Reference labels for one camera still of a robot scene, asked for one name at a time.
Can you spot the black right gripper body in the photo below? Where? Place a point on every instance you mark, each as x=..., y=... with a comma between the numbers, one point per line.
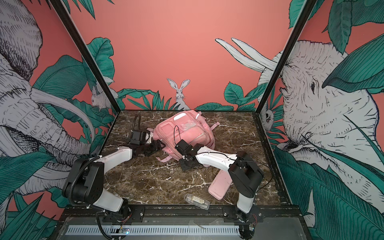
x=185, y=165

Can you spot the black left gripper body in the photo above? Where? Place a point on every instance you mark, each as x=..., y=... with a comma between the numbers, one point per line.
x=150, y=147

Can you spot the pink student backpack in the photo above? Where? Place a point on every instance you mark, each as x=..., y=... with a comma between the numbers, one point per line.
x=189, y=126

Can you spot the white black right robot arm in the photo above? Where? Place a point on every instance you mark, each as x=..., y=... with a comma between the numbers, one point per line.
x=244, y=172

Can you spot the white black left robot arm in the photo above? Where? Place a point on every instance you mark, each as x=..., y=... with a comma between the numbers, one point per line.
x=85, y=183

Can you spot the pink pencil case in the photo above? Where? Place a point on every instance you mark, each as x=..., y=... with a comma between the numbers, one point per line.
x=220, y=185

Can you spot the clear plastic eraser box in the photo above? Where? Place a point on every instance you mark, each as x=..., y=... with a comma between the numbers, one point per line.
x=197, y=201

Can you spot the white perforated vent strip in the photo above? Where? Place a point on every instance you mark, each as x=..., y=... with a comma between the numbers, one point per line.
x=172, y=230

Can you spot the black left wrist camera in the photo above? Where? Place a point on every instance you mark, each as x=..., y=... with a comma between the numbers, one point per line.
x=139, y=137

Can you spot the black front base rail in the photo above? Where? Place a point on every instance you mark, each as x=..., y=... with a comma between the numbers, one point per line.
x=229, y=213

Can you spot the black left corner frame post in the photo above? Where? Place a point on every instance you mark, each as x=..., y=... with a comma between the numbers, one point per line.
x=67, y=21

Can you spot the black corner frame post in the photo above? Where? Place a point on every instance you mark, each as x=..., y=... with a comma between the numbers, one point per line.
x=67, y=21
x=299, y=25

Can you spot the black right corner frame post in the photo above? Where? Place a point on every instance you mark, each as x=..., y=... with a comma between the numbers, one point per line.
x=299, y=25

